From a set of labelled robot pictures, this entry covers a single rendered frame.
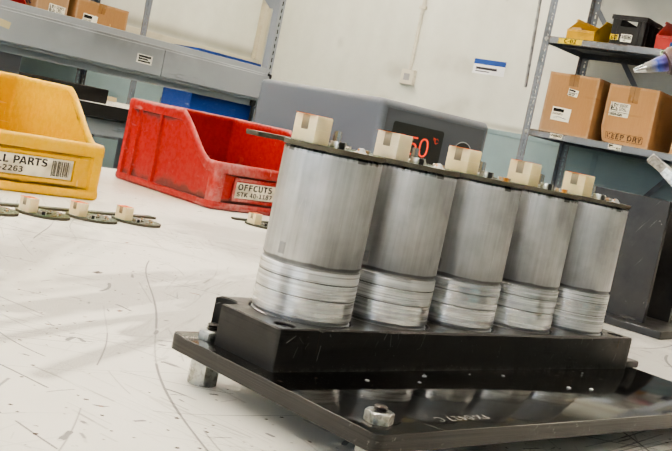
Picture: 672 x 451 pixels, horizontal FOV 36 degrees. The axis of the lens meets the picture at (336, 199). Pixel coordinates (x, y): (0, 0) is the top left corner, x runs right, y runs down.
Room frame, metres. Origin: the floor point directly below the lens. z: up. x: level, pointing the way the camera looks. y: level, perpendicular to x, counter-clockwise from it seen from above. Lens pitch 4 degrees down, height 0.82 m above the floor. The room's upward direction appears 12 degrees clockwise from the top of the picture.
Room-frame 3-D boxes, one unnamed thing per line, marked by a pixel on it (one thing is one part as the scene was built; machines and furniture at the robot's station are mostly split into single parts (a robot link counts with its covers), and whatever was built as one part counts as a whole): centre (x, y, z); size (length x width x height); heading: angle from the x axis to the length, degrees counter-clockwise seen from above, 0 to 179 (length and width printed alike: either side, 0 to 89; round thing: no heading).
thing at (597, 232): (0.33, -0.08, 0.79); 0.02 x 0.02 x 0.05
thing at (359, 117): (0.83, -0.01, 0.80); 0.15 x 0.12 x 0.10; 41
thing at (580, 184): (0.32, -0.07, 0.82); 0.01 x 0.01 x 0.01; 44
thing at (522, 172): (0.30, -0.05, 0.82); 0.01 x 0.01 x 0.01; 44
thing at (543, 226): (0.31, -0.06, 0.79); 0.02 x 0.02 x 0.05
